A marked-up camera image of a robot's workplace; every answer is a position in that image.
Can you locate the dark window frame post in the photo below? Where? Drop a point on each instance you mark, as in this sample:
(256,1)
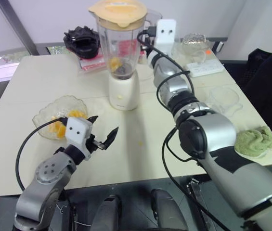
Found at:
(20,29)

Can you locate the red cloth in plastic bag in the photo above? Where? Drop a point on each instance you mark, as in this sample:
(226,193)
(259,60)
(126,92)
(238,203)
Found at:
(128,45)

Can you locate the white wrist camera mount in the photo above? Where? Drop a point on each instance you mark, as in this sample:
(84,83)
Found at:
(76,130)
(165,41)

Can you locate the green cloth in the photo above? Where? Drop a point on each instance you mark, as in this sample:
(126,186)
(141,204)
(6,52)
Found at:
(253,142)

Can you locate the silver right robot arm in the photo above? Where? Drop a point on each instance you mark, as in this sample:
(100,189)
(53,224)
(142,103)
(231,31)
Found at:
(217,130)

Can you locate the black metal table bar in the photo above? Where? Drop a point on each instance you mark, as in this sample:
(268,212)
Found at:
(197,199)
(68,216)

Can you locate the glass fruit bowl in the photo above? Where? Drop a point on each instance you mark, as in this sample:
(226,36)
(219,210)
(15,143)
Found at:
(54,106)

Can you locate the clear blender jar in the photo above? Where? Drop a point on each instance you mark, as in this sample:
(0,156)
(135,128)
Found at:
(116,48)

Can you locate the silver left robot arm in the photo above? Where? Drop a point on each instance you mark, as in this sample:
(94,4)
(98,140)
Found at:
(46,183)

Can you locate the red and white plastic packet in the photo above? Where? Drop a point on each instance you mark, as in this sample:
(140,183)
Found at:
(90,65)

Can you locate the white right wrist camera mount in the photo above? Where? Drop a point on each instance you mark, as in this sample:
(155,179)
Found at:
(165,41)

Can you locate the black clamp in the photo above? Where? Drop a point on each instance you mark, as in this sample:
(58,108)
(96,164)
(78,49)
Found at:
(218,47)

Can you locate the cream blender base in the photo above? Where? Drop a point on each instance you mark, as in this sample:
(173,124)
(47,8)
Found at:
(123,93)

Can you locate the clear plastic bag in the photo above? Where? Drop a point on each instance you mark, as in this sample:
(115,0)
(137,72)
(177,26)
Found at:
(180,51)

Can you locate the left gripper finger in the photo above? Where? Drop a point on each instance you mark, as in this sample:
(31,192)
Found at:
(110,139)
(93,119)

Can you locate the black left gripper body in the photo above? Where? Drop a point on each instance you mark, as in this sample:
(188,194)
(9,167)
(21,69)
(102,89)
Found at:
(93,145)

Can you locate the empty glass bowl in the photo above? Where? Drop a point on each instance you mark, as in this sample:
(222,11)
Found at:
(194,39)

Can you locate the cream blender lid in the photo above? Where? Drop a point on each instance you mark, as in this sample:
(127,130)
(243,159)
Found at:
(116,12)

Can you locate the dark rounded shape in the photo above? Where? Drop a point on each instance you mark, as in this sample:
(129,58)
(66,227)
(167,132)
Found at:
(110,214)
(167,211)

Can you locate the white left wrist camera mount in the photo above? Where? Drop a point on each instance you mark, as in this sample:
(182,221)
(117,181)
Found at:
(76,130)

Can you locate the yellow-orange food piece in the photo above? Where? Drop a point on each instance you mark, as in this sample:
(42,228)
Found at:
(114,63)

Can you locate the clear plastic measuring cup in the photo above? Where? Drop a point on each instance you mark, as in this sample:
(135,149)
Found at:
(222,96)

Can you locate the white power strip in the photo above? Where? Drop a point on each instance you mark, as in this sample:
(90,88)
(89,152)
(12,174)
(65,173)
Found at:
(205,68)

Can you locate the yellow food pieces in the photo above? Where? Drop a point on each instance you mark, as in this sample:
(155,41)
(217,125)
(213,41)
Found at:
(57,130)

